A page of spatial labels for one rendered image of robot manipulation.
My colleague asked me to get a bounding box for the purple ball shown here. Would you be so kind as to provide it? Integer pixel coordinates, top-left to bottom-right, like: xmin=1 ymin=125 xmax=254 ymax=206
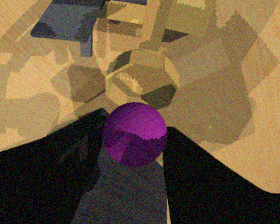
xmin=103 ymin=103 xmax=168 ymax=167

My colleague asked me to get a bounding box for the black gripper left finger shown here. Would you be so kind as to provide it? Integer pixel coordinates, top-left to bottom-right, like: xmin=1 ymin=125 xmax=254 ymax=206
xmin=0 ymin=115 xmax=105 ymax=224

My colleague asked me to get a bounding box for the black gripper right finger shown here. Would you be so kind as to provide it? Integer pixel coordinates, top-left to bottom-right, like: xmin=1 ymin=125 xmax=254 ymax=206
xmin=163 ymin=127 xmax=280 ymax=224

